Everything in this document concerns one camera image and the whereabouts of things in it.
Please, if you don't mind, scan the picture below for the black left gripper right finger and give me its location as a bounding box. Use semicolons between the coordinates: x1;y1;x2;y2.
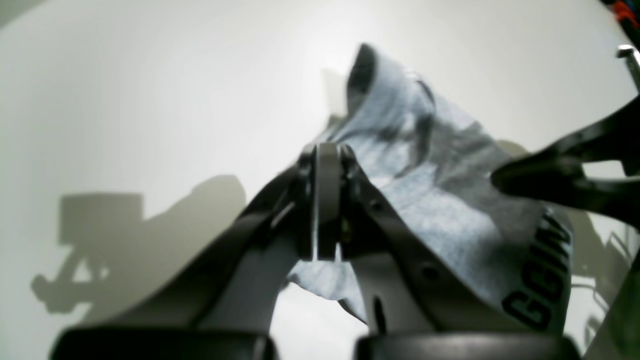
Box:
320;143;579;360

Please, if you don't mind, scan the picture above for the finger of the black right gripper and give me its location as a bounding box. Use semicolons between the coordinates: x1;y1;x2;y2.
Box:
490;97;640;228

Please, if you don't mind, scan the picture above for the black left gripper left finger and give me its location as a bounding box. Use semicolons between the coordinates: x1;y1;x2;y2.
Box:
50;145;319;360

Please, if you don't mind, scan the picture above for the grey T-shirt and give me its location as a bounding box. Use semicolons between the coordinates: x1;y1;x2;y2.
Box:
318;43;574;335

